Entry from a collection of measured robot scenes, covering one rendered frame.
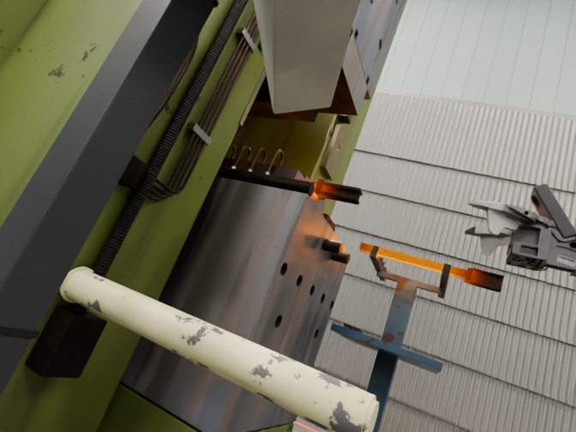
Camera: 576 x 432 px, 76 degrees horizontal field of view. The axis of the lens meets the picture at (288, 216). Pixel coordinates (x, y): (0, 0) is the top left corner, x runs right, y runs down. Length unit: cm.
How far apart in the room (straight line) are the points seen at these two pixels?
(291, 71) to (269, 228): 35
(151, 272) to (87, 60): 39
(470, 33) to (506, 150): 164
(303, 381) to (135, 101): 29
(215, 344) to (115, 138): 23
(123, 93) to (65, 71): 48
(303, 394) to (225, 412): 32
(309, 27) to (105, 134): 21
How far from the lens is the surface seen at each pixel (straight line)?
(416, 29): 534
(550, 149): 443
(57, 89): 78
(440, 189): 399
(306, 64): 44
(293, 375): 39
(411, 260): 118
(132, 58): 34
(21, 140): 77
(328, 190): 88
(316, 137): 127
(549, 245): 78
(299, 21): 39
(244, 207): 75
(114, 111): 32
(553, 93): 488
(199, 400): 71
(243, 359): 41
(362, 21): 106
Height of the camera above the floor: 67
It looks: 16 degrees up
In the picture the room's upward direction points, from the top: 21 degrees clockwise
